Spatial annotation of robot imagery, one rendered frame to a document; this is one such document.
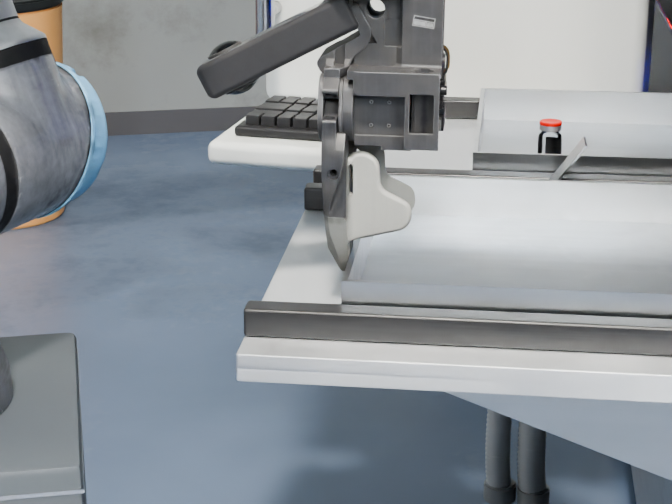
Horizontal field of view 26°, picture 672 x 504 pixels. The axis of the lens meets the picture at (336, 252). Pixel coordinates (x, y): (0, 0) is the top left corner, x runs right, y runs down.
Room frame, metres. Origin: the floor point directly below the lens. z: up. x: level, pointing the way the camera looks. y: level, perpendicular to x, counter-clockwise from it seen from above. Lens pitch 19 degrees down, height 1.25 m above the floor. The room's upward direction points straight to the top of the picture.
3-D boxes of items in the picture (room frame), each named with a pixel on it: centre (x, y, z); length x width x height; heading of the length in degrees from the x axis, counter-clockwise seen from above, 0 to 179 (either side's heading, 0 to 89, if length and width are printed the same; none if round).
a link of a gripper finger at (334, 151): (0.96, 0.00, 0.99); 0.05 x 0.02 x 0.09; 173
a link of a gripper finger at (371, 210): (0.96, -0.02, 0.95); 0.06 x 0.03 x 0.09; 83
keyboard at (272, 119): (1.74, -0.09, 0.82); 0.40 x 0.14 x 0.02; 75
